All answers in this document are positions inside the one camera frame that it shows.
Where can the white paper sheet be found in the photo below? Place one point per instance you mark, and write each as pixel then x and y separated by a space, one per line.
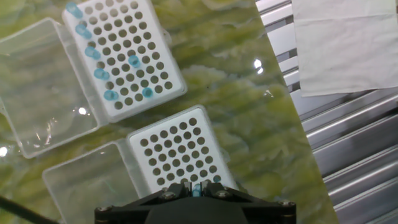
pixel 342 46

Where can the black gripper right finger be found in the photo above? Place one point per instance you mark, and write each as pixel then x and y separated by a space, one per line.
pixel 270 214

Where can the green marble pattern mat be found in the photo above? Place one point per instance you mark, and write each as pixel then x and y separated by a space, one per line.
pixel 248 140

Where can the clear plastic rack lid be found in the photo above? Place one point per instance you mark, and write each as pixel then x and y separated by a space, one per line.
pixel 93 186
pixel 40 93

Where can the white pipette tip rack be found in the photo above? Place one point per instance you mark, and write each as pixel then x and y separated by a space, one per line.
pixel 146 104
pixel 166 126

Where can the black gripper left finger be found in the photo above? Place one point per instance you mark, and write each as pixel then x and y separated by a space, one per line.
pixel 124 214

